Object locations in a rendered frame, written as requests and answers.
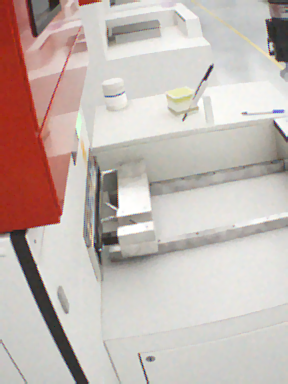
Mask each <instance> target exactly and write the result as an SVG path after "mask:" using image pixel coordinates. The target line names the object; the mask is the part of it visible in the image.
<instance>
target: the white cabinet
mask: <svg viewBox="0 0 288 384"><path fill-rule="evenodd" d="M104 344H105V347H106V349H107V351H108V353H109V356H110V358H111V360H112V363H113V365H114V368H115V372H116V374H117V376H118V379H119V381H120V383H121V384H288V304H287V305H283V306H278V307H274V308H271V309H268V310H265V311H261V312H256V313H252V314H248V315H246V316H243V317H238V318H234V319H228V320H223V321H219V322H214V323H211V324H207V325H203V326H198V327H194V328H188V329H182V330H175V331H170V332H164V333H160V334H155V335H149V336H140V337H134V338H125V339H120V340H110V341H105V342H104Z"/></svg>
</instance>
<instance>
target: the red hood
mask: <svg viewBox="0 0 288 384"><path fill-rule="evenodd" d="M78 4H79V2H78V0H0V233H1V232H10V231H13V230H18V229H19V230H22V229H26V228H34V227H43V226H48V225H52V224H57V223H61V221H60V218H61V215H62V214H63V209H64V202H65V196H66V183H67V176H68V170H69V164H70V158H71V151H72V145H73V139H74V135H75V132H76V126H77V119H78V113H79V107H80V101H81V95H82V91H83V89H84V83H85V78H86V73H87V67H88V61H89V57H90V56H89V53H88V49H87V48H88V46H87V43H86V37H85V34H84V28H83V26H82V19H81V13H80V8H79V5H78Z"/></svg>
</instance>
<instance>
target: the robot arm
mask: <svg viewBox="0 0 288 384"><path fill-rule="evenodd" d="M267 2H268V5H269V12H270V16H271V17H272V18H269V19H266V18H265V23H266V27H267V34H268V38H267V43H268V48H269V56H272V55H273V56H275V60H276V61H277V62H283V63H286V67H285V68H284V69H283V70H281V71H280V73H279V74H280V76H281V77H282V78H284V79H285V81H286V82H288V0H267ZM269 43H272V48H274V50H272V52H270V44H269Z"/></svg>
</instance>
